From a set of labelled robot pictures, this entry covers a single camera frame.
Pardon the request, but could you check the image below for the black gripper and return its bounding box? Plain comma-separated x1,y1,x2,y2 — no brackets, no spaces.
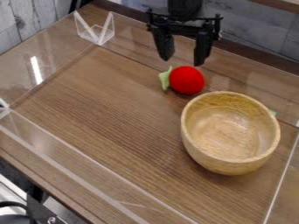
146,9,223,67

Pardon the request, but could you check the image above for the red felt fruit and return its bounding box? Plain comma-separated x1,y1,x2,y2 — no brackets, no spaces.
159,66,206,95

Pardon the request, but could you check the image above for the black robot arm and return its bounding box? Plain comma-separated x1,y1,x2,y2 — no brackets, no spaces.
146,0,223,67

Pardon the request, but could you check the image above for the light wooden bowl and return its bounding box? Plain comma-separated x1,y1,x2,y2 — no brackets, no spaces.
182,91,281,176

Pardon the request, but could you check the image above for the clear acrylic tray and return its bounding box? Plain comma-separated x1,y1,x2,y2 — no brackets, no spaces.
0,15,299,224

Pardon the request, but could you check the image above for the black metal clamp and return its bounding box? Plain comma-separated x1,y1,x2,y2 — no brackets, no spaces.
0,186,70,224

